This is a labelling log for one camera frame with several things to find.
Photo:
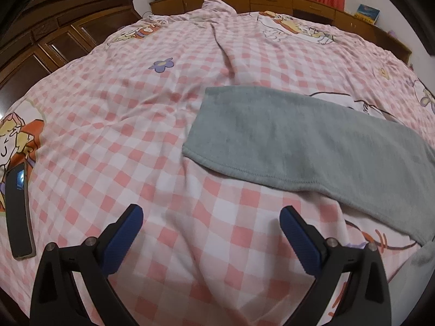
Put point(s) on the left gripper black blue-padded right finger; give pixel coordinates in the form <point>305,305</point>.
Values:
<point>365,299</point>

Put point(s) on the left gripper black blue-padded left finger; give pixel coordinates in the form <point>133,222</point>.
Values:
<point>55,297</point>

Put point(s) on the black smartphone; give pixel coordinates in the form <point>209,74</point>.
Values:
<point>19,228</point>

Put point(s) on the pink checkered cartoon bedsheet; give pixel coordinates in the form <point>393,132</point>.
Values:
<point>107,130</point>

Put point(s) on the dark wooden wardrobe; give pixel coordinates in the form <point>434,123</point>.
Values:
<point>48,34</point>

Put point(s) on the blue book on cabinet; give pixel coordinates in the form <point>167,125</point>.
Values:
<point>367,14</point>

